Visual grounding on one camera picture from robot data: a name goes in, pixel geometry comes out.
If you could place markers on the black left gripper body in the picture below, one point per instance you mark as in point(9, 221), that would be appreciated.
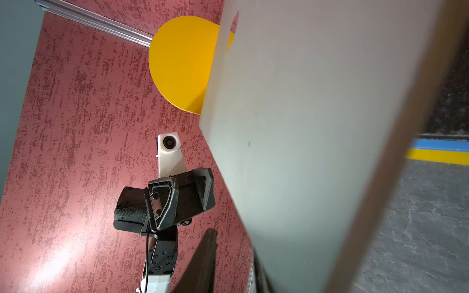
point(196, 195)

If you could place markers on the yellow wooden bookshelf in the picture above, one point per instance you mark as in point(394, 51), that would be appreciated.
point(180, 59)

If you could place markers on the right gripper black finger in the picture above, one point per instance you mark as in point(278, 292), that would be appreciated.
point(199, 276)

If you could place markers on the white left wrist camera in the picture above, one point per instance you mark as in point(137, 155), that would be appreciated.
point(170, 157)

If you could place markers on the silver laptop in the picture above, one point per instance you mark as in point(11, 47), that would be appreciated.
point(309, 113)

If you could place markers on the aluminium corner post left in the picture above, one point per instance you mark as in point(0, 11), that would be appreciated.
point(94, 20)

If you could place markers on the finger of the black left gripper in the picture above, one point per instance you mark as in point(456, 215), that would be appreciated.
point(162, 201)

